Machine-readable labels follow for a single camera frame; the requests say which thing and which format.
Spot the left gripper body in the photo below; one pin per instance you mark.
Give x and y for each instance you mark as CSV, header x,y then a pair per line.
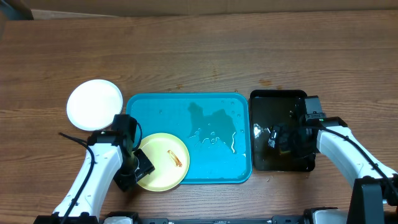
x,y
134,168

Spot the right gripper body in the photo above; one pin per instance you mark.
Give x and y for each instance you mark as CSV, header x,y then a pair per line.
x,y
294,142

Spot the yellow plate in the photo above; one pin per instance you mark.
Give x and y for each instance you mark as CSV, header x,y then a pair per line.
x,y
170,158

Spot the white plate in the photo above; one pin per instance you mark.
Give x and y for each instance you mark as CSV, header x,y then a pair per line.
x,y
93,104

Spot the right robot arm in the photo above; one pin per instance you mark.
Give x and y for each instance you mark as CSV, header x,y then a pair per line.
x,y
373,183

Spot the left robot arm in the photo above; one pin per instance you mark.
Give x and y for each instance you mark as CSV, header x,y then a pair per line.
x,y
110,156

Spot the black water tray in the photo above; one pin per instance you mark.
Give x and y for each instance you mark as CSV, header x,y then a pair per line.
x,y
268,108

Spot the teal plastic tray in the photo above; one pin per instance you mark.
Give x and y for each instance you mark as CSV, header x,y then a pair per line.
x,y
214,127

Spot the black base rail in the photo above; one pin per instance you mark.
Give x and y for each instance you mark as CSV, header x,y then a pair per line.
x,y
217,221

